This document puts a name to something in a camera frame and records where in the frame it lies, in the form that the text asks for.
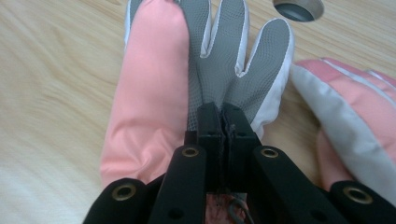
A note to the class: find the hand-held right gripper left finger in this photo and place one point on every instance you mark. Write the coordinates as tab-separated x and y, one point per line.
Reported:
210	140

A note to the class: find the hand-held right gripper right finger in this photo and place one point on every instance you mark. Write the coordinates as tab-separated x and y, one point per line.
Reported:
239	140

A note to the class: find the round grey table grommet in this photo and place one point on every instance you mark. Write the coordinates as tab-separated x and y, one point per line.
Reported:
297	11

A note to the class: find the pink glove grey palm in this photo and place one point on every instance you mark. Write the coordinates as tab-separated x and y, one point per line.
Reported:
149	109

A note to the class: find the pink padded glove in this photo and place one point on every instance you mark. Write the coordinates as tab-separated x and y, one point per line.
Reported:
358	112

